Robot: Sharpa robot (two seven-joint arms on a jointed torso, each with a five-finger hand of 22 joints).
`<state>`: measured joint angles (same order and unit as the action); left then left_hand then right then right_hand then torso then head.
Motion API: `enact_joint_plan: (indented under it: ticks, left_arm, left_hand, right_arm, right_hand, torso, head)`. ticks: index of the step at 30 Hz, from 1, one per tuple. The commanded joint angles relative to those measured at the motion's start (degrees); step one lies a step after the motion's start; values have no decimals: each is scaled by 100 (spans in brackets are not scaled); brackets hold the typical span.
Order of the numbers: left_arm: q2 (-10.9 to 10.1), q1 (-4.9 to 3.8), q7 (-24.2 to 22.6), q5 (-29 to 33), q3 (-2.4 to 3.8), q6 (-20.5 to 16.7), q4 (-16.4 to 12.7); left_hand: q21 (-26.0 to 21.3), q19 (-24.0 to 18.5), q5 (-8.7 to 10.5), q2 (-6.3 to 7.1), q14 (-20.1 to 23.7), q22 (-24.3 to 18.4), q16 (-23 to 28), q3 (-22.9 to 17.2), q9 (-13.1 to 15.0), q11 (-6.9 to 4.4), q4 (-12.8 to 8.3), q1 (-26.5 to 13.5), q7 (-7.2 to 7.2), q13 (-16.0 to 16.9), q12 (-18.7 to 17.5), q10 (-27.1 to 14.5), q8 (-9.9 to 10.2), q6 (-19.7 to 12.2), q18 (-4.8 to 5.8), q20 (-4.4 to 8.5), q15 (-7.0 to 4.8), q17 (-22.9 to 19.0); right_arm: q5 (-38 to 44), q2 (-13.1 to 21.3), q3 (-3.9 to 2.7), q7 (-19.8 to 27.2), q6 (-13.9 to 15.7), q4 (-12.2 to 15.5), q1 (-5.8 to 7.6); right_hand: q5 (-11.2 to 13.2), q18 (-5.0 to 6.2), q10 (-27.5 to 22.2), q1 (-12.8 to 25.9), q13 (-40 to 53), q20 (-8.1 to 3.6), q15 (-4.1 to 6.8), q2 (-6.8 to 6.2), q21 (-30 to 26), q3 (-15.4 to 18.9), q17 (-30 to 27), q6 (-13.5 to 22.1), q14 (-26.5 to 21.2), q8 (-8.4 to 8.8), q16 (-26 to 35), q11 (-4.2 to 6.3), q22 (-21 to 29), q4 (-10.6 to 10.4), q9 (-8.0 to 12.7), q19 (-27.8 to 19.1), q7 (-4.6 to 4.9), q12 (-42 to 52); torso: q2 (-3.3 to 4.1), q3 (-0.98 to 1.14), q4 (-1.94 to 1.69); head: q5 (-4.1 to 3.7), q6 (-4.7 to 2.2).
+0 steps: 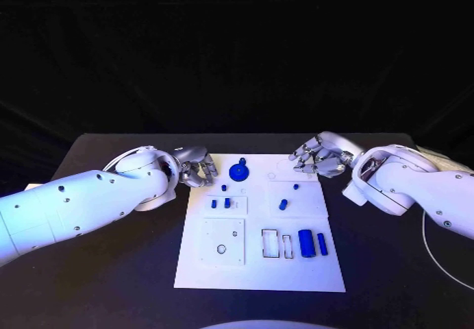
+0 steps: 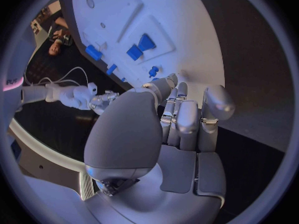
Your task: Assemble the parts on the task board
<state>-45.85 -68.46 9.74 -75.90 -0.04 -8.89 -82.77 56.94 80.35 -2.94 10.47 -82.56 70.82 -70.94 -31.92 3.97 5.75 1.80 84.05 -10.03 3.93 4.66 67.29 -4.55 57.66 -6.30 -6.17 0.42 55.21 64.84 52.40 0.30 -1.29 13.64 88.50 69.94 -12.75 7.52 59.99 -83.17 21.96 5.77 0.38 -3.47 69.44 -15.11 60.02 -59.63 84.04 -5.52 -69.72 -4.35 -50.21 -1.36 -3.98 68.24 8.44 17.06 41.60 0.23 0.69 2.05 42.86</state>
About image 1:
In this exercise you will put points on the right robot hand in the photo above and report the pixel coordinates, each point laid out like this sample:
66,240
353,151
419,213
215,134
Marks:
326,156

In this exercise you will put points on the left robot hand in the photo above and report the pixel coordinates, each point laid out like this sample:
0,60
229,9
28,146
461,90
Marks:
196,164

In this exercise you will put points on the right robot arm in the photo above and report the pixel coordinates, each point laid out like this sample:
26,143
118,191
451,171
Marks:
407,185

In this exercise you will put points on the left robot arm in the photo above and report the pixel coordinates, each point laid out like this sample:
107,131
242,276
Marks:
74,205

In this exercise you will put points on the white task board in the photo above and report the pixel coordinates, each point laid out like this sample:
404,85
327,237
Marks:
260,267

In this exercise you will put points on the blue gear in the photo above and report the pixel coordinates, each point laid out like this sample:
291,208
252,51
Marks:
239,171

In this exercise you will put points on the large blue cylinder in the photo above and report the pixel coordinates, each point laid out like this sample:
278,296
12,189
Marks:
306,243

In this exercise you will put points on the thin blue cylinder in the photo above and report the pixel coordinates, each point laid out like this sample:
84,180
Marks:
322,244

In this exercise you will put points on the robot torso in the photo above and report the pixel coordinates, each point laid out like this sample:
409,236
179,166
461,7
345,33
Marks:
267,325

